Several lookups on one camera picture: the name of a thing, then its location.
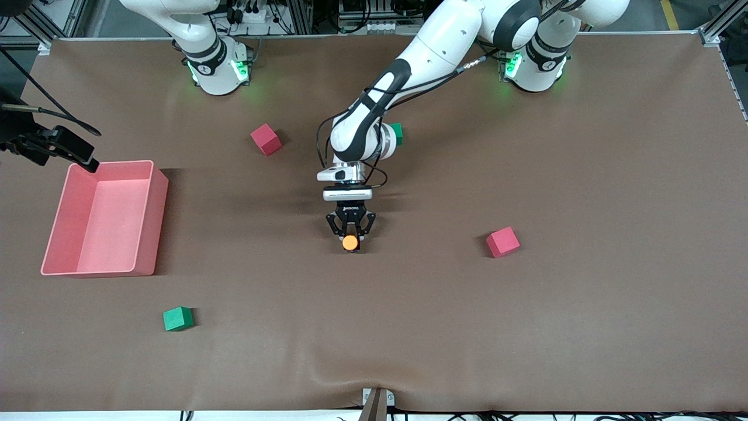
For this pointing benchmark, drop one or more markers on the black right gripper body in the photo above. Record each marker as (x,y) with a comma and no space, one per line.
(30,146)

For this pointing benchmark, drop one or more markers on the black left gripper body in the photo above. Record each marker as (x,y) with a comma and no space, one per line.
(350,211)

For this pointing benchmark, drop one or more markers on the orange-capped black push button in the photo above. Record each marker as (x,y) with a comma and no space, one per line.
(350,242)

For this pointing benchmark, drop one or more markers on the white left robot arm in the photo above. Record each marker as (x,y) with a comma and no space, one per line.
(438,41)

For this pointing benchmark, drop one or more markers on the green foam cube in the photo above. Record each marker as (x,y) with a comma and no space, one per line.
(177,318)
(400,135)

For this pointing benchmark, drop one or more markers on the pink plastic bin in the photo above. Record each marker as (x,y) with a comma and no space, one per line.
(105,234)

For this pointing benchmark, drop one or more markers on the brown table mat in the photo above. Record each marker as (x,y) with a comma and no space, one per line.
(374,321)

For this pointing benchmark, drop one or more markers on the pink foam cube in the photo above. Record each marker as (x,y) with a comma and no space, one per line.
(502,242)
(266,139)

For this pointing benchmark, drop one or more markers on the white terminal block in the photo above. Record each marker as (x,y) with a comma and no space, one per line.
(394,27)

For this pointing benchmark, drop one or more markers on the white power strip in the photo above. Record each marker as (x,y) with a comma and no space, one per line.
(251,16)

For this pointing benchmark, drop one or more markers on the aluminium frame profile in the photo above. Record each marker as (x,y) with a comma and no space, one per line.
(301,14)
(52,23)
(710,32)

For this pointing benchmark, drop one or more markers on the grey metal table bracket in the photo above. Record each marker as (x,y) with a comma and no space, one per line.
(377,402)

